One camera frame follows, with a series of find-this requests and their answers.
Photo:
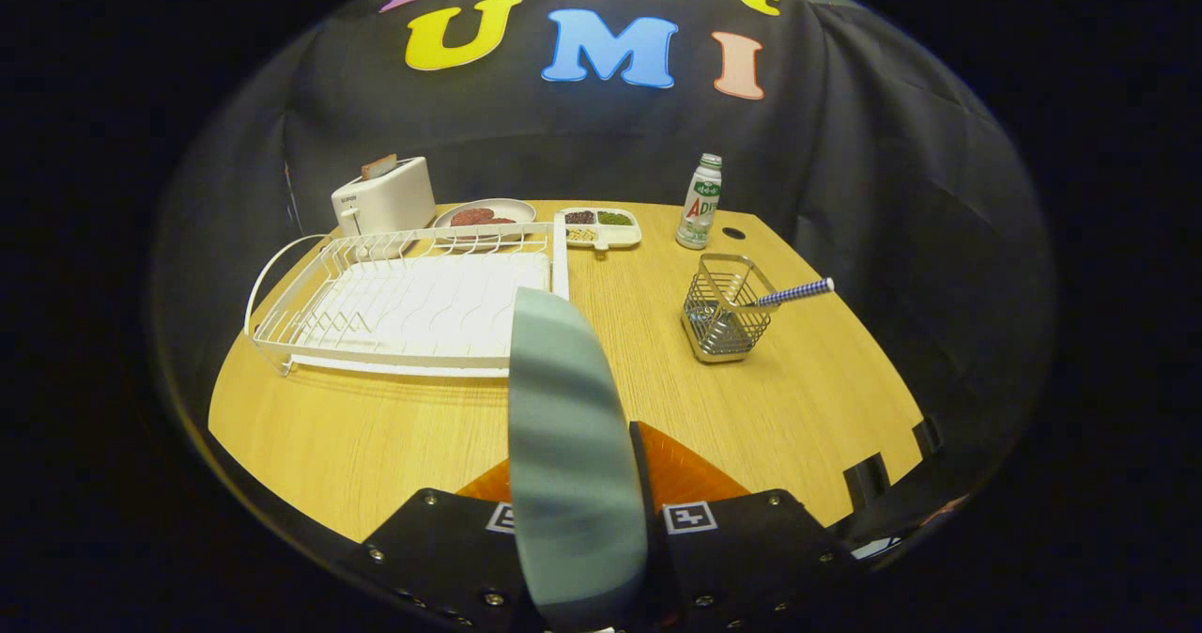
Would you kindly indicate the white plate with meat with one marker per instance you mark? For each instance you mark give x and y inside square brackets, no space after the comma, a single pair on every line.
[512,210]

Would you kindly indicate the pale green plate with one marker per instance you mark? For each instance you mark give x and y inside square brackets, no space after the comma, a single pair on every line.
[573,464]

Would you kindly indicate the white divided snack tray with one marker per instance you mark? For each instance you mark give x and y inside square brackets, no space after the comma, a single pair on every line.
[620,236]

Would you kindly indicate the white toaster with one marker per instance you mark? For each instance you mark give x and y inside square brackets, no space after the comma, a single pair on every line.
[390,201]

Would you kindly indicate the toast slice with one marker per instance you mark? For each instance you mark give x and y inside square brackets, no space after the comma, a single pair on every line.
[378,166]

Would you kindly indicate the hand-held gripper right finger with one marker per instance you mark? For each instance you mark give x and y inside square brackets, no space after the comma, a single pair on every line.
[751,558]

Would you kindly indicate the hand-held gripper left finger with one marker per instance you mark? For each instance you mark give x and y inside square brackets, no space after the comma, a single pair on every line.
[441,558]

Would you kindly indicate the black backdrop cloth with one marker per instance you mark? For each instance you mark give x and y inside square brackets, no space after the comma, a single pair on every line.
[892,192]

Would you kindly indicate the black table edge bracket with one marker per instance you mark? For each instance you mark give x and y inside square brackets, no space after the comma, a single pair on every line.
[866,483]
[927,436]

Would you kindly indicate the red meat piece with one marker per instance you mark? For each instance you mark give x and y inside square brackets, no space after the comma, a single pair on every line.
[472,216]
[498,222]

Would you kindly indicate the white bottle with green label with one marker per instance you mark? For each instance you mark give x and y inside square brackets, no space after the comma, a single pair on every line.
[700,206]

